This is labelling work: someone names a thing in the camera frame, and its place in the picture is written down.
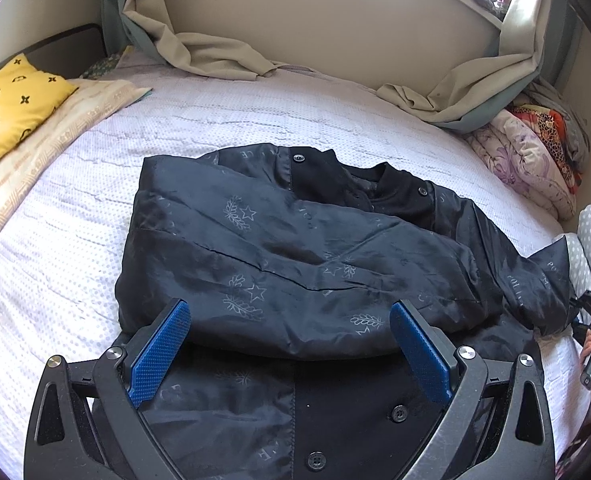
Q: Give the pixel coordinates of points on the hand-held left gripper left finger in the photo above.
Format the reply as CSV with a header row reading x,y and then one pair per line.
x,y
158,355

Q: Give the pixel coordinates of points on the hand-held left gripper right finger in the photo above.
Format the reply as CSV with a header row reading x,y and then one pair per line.
x,y
420,355

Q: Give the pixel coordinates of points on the dark navy printed jacket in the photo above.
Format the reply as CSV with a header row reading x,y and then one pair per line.
x,y
285,240

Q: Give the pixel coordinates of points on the white textured bedspread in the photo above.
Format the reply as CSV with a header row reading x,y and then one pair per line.
x,y
125,160

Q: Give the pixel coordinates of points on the pale floral quilt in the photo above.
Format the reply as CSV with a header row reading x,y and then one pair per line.
x,y
525,165

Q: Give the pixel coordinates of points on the orange patterned cloth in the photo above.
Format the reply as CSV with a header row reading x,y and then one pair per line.
x,y
558,132

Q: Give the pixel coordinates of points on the beige patterned blanket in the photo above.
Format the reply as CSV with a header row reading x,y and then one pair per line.
x,y
60,130

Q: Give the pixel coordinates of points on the grey crumpled cloth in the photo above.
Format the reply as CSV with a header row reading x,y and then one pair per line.
x,y
558,97

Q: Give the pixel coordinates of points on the beige curtain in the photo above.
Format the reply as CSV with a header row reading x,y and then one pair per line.
x,y
195,45
480,95

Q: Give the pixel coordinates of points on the yellow patterned pillow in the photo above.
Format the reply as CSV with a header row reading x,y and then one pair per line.
x,y
15,105

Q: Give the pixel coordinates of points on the green floral pillow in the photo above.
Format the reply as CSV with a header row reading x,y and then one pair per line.
x,y
108,62

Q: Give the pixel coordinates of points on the dark headboard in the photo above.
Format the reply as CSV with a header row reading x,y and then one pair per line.
x,y
60,40

